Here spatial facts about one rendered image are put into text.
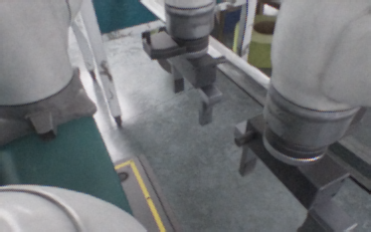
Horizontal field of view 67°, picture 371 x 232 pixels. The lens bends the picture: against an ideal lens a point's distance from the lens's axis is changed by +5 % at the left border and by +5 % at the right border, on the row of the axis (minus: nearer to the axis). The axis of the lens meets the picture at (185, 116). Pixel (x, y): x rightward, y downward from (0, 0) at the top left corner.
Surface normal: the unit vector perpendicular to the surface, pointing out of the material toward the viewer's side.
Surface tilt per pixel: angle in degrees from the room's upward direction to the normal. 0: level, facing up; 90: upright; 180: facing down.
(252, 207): 0
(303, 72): 94
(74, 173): 0
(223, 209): 0
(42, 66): 90
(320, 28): 88
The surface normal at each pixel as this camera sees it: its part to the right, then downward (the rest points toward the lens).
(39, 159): -0.03, -0.73
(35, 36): 0.87, 0.28
